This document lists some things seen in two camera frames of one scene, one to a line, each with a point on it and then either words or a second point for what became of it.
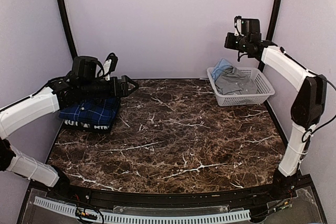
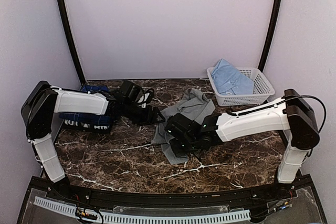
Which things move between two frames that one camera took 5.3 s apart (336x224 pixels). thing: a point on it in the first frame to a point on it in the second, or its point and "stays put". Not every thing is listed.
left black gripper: [123, 91] to [148, 120]
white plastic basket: [264, 89] stays put
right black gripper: [229, 43] to [177, 151]
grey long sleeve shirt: [232, 82] to [195, 105]
